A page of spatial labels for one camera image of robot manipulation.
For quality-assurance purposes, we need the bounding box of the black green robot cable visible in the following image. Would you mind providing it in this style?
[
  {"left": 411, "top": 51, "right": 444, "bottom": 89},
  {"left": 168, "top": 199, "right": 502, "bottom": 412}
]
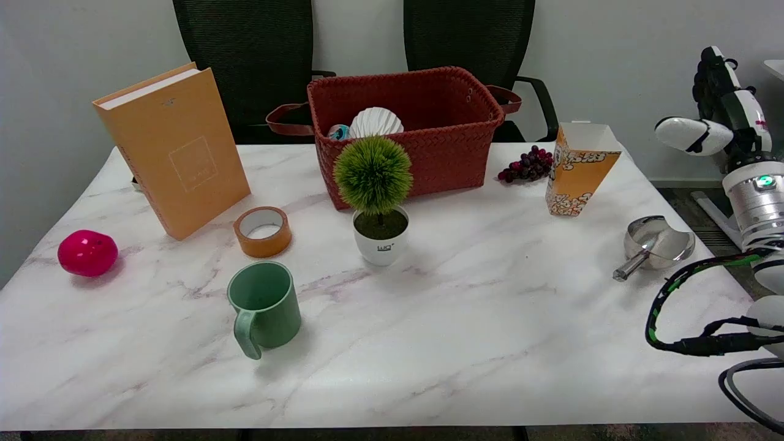
[{"left": 645, "top": 250, "right": 784, "bottom": 357}]

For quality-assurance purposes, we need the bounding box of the red woven basket with handles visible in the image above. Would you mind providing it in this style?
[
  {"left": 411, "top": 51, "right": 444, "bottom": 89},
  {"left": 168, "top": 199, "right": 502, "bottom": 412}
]
[{"left": 266, "top": 66, "right": 523, "bottom": 211}]

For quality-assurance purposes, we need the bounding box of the brown tape roll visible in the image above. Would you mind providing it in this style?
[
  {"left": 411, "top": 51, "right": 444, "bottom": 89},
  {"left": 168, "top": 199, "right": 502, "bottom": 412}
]
[{"left": 233, "top": 206, "right": 293, "bottom": 258}]

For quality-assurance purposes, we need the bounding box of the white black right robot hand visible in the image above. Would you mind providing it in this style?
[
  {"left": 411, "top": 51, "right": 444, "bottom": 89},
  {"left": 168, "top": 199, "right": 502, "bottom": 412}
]
[{"left": 654, "top": 46, "right": 774, "bottom": 175}]

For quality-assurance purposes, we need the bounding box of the orange hardcover book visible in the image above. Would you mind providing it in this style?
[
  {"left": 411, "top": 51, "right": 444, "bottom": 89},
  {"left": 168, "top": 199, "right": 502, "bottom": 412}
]
[{"left": 92, "top": 62, "right": 252, "bottom": 241}]

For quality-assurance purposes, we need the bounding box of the steel scoop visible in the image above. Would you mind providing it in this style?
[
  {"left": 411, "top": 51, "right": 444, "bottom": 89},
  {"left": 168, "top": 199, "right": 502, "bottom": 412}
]
[{"left": 612, "top": 215, "right": 696, "bottom": 282}]

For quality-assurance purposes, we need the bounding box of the black mesh office chair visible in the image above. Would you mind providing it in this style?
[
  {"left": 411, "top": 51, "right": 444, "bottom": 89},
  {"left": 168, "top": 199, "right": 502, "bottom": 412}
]
[
  {"left": 172, "top": 0, "right": 336, "bottom": 145},
  {"left": 403, "top": 0, "right": 560, "bottom": 143}
]

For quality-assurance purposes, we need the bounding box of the orange white popcorn box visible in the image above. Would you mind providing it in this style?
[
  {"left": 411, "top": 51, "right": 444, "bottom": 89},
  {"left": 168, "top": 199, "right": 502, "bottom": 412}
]
[{"left": 545, "top": 121, "right": 622, "bottom": 217}]

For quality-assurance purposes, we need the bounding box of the white pleated paper ball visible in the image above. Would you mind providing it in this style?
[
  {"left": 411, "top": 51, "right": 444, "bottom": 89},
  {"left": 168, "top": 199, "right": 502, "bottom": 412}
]
[{"left": 349, "top": 107, "right": 405, "bottom": 139}]

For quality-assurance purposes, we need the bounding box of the green plant in white pot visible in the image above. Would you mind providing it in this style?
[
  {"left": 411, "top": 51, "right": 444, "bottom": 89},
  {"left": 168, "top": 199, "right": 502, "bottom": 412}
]
[{"left": 333, "top": 135, "right": 414, "bottom": 267}]

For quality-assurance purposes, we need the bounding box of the dark purple grape bunch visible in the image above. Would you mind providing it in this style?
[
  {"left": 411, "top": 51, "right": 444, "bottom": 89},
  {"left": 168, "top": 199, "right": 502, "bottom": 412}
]
[{"left": 497, "top": 145, "right": 554, "bottom": 184}]

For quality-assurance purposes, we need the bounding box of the pink ball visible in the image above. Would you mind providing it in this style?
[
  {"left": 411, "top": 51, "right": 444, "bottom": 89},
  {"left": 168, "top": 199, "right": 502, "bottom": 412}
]
[{"left": 58, "top": 230, "right": 119, "bottom": 277}]

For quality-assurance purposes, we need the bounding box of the green mug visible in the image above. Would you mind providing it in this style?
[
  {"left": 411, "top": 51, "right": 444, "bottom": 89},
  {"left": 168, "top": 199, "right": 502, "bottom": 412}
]
[{"left": 227, "top": 261, "right": 303, "bottom": 361}]

